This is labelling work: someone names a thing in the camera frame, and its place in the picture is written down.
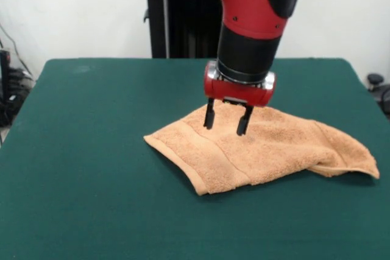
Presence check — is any dark green table cloth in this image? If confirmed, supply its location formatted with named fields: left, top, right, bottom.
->
left=0, top=57, right=390, bottom=260

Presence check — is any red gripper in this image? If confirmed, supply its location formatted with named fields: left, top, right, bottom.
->
left=203, top=60, right=277, bottom=136

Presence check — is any black equipment pile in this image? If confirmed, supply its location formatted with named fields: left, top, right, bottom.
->
left=0, top=68, right=36, bottom=127

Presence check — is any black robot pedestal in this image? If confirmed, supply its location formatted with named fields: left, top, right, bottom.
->
left=143, top=0, right=225, bottom=59

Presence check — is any orange terry towel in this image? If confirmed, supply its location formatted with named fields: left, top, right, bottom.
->
left=143, top=103, right=380, bottom=196

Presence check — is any grey cable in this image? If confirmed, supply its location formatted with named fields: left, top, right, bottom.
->
left=0, top=23, right=34, bottom=78

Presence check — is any black upright device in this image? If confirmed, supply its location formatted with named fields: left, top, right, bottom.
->
left=0, top=49, right=12, bottom=104

